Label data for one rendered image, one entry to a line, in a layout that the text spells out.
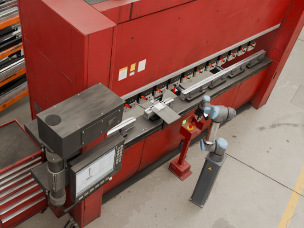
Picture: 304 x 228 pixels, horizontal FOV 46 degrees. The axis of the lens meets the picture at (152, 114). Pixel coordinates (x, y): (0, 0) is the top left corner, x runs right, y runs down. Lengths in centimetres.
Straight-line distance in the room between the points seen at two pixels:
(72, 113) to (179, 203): 234
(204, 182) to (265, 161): 134
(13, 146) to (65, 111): 122
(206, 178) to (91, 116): 200
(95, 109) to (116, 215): 201
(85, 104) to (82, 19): 53
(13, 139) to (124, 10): 154
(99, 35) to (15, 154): 144
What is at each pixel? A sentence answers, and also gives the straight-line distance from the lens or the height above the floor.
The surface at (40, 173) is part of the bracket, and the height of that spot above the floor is 121.
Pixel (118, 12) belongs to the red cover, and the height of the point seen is 225.
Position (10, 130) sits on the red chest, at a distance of 345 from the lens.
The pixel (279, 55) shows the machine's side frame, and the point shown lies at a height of 99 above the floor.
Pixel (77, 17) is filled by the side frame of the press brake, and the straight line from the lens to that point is 236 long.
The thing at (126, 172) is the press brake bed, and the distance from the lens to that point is 389.
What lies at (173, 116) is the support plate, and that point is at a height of 100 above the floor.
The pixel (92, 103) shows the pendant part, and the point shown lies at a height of 195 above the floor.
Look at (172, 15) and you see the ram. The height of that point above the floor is 207.
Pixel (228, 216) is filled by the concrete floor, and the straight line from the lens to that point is 428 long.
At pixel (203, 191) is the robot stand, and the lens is 402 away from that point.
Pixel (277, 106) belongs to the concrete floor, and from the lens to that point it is 599.
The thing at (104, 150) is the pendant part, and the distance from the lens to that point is 242.
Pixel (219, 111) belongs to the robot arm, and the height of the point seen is 141.
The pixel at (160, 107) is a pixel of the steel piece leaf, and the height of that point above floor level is 100.
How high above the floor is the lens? 343
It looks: 42 degrees down
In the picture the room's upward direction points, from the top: 11 degrees clockwise
